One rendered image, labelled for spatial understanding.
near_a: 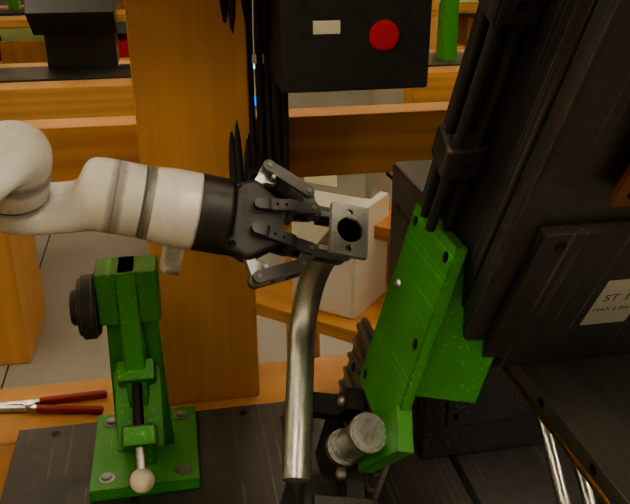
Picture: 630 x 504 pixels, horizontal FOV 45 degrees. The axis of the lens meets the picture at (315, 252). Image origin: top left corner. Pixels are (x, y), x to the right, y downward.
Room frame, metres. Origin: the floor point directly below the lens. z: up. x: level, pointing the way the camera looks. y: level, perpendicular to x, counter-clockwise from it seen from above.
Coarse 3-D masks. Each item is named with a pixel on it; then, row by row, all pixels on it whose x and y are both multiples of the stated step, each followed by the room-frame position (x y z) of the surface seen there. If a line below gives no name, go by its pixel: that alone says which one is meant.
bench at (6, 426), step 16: (272, 368) 1.01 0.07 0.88; (320, 368) 1.01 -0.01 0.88; (336, 368) 1.01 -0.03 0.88; (64, 384) 0.97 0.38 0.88; (80, 384) 0.97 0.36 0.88; (96, 384) 0.97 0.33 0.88; (272, 384) 0.97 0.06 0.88; (320, 384) 0.97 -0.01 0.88; (336, 384) 0.97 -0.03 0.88; (0, 400) 0.93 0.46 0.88; (16, 400) 0.93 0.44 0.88; (96, 400) 0.93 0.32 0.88; (112, 400) 0.93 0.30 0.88; (224, 400) 0.93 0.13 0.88; (240, 400) 0.93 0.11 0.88; (256, 400) 0.93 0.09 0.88; (272, 400) 0.93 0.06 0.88; (0, 416) 0.89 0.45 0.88; (16, 416) 0.89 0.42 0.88; (32, 416) 0.89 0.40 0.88; (48, 416) 0.89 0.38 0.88; (64, 416) 0.89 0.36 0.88; (80, 416) 0.89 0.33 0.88; (96, 416) 0.89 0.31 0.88; (0, 432) 0.85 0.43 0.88; (16, 432) 0.85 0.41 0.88; (0, 448) 0.82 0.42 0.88; (0, 464) 0.79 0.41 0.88; (0, 480) 0.76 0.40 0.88; (0, 496) 0.73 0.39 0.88
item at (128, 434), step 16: (144, 368) 0.75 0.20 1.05; (160, 368) 0.78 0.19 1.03; (160, 384) 0.77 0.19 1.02; (160, 400) 0.75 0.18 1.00; (128, 416) 0.74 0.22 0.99; (144, 416) 0.74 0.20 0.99; (160, 416) 0.74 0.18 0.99; (128, 432) 0.70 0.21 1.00; (144, 432) 0.70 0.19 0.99; (160, 432) 0.73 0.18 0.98; (128, 448) 0.70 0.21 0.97
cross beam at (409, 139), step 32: (64, 128) 0.98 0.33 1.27; (96, 128) 0.99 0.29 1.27; (128, 128) 1.00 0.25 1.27; (256, 128) 1.03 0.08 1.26; (320, 128) 1.04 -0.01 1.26; (352, 128) 1.05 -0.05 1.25; (384, 128) 1.06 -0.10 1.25; (416, 128) 1.07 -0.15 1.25; (64, 160) 0.98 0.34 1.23; (128, 160) 1.00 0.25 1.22; (320, 160) 1.04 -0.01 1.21; (352, 160) 1.05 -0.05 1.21; (384, 160) 1.06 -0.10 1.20; (416, 160) 1.07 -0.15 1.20
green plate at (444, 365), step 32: (416, 224) 0.69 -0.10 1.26; (416, 256) 0.66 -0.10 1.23; (448, 256) 0.60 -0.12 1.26; (416, 288) 0.64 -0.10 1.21; (448, 288) 0.59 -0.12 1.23; (384, 320) 0.68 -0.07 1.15; (416, 320) 0.62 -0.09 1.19; (448, 320) 0.61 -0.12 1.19; (384, 352) 0.66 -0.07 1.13; (416, 352) 0.59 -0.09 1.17; (448, 352) 0.61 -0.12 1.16; (480, 352) 0.61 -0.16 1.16; (384, 384) 0.63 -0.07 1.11; (416, 384) 0.59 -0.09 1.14; (448, 384) 0.61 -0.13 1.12; (480, 384) 0.61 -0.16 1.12
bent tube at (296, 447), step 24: (336, 216) 0.70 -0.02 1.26; (360, 216) 0.71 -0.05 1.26; (336, 240) 0.68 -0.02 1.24; (360, 240) 0.69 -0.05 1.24; (312, 264) 0.74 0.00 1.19; (312, 288) 0.75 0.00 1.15; (312, 312) 0.75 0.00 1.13; (288, 336) 0.74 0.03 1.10; (312, 336) 0.73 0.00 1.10; (288, 360) 0.71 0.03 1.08; (312, 360) 0.71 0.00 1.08; (288, 384) 0.69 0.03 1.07; (312, 384) 0.69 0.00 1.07; (288, 408) 0.67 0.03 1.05; (312, 408) 0.67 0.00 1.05; (288, 432) 0.65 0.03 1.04; (288, 456) 0.63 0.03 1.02; (288, 480) 0.63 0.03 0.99
